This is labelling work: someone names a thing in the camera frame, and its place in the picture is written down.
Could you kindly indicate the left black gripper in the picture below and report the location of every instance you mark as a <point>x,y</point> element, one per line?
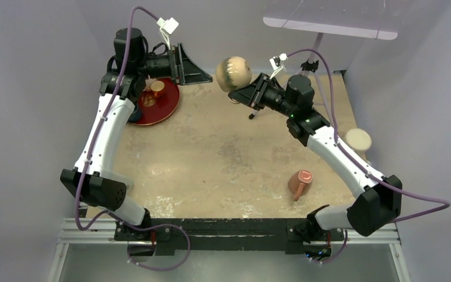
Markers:
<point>182,70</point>

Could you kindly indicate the round red lacquer tray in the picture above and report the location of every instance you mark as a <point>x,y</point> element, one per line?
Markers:
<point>155,111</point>

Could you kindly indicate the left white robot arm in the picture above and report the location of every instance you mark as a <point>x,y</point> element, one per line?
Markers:
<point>92,179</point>

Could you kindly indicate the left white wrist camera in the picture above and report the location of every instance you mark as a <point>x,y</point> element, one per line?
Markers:
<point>166,28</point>

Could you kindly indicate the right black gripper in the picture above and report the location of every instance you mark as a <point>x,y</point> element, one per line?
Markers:
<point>253,95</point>

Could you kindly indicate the white overhead light panel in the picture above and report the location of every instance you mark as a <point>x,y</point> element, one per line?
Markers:
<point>363,19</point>

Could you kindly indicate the small orange mug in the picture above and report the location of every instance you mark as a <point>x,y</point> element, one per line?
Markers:
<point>158,88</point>

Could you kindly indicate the pink salmon mug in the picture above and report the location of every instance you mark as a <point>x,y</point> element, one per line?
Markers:
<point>299,183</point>

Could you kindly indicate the white tripod stand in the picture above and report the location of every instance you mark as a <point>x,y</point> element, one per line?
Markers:
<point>312,66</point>

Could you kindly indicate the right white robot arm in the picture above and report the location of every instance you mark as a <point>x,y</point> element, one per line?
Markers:
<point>377,197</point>

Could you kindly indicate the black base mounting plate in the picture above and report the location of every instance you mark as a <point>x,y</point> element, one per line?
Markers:
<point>288,235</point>

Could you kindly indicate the dark blue mug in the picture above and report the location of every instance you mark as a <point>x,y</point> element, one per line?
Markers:
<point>135,116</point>

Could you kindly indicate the beige mug sideways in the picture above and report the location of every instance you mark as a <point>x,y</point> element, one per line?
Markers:
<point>233,73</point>

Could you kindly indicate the cream upside down mug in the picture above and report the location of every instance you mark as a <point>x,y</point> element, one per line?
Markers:
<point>358,139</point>

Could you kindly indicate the aluminium frame rail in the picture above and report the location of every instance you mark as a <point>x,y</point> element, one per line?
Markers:
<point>102,232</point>

